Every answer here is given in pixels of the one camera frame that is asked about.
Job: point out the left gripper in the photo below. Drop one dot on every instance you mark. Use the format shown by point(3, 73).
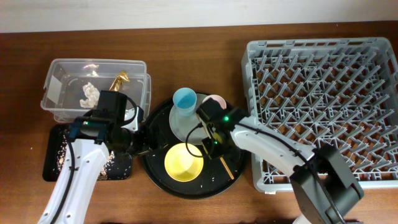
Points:
point(140, 144)

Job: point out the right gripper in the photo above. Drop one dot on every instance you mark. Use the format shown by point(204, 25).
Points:
point(218, 149)

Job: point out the wooden chopstick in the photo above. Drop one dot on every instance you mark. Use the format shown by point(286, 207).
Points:
point(231, 176)

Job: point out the yellow bowl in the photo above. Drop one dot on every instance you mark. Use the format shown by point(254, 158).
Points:
point(180, 165)

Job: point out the light blue plastic cup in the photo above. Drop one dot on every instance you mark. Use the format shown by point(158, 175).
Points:
point(185, 100)

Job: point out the food scraps and rice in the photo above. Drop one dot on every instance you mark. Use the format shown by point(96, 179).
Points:
point(114, 169)

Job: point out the gold snack wrapper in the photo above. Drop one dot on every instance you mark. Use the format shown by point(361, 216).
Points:
point(121, 78)

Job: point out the white tissue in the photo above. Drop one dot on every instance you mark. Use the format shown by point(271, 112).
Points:
point(92, 96)

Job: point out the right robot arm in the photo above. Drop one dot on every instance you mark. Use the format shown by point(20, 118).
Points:
point(323, 184)

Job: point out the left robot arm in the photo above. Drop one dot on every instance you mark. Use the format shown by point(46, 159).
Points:
point(91, 138)

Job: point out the grey plastic dishwasher rack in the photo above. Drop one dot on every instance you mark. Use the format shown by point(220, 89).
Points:
point(341, 92)

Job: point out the clear plastic waste bin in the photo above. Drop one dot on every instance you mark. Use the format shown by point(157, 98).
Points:
point(67, 76)

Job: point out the pink plastic cup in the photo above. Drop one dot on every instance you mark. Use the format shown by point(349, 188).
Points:
point(217, 98)

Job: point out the round black serving tray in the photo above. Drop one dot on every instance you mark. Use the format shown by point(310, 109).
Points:
point(212, 180)

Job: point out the grey round plate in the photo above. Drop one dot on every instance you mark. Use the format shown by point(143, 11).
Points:
point(182, 125)

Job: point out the black rectangular tray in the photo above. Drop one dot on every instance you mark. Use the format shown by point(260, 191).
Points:
point(55, 137)

